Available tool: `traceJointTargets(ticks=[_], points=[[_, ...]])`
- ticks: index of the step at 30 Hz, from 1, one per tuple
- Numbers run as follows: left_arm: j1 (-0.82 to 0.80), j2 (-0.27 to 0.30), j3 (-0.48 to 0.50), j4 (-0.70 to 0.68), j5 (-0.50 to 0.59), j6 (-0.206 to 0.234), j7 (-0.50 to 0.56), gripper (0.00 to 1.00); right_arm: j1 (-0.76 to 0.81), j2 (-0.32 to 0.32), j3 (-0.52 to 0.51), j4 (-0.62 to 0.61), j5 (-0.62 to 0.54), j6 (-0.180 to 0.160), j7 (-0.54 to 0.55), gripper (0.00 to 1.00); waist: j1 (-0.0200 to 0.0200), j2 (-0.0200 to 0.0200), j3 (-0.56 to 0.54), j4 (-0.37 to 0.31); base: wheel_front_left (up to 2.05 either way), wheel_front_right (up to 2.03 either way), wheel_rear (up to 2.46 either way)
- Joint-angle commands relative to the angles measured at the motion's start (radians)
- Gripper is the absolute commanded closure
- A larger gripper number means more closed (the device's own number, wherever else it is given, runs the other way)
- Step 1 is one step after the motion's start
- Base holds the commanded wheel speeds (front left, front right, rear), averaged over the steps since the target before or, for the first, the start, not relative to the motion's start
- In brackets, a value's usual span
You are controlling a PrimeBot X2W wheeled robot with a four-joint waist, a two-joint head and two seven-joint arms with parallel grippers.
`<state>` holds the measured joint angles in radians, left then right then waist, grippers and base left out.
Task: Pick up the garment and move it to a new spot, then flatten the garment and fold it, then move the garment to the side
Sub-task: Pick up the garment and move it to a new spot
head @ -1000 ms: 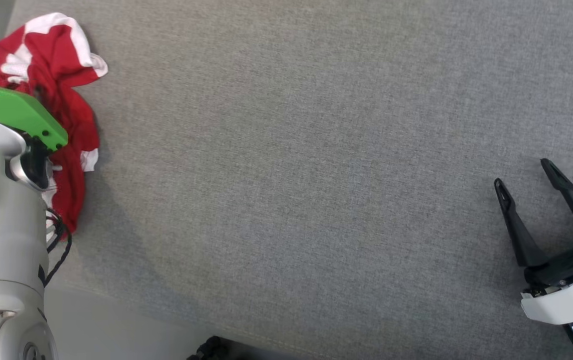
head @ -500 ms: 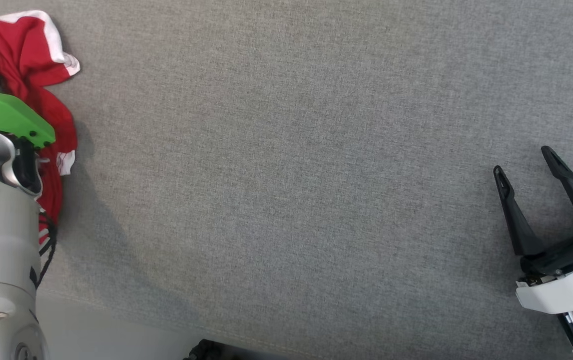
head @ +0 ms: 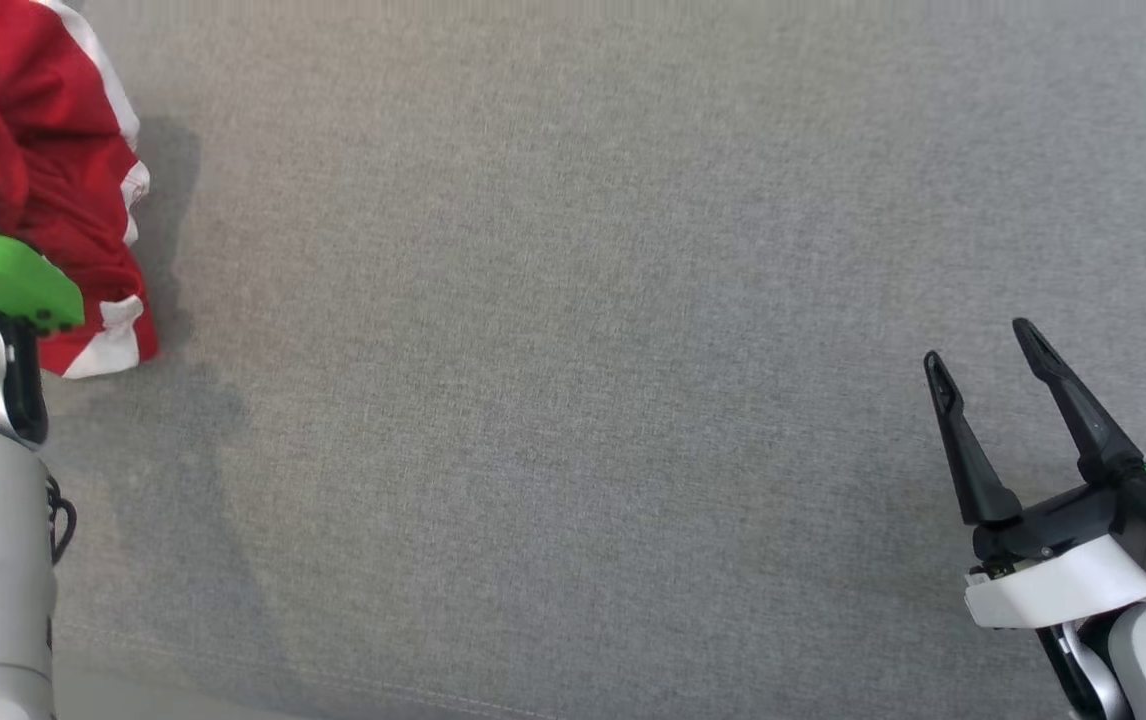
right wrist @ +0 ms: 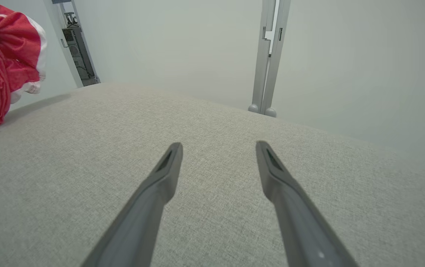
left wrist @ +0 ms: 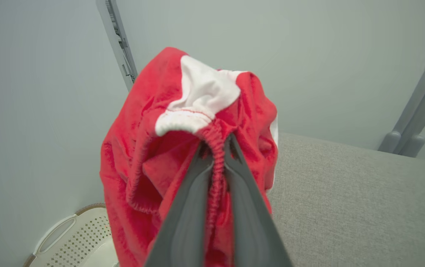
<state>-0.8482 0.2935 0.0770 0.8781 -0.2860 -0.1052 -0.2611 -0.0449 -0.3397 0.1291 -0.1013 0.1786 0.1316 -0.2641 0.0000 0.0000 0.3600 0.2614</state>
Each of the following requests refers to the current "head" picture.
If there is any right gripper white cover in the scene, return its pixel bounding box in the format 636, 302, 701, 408
923, 318, 1146, 631

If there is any red and white garment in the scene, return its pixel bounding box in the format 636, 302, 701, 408
0, 0, 160, 381

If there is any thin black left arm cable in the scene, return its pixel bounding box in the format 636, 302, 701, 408
45, 474, 80, 567

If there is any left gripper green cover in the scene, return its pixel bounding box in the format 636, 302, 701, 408
0, 105, 86, 336

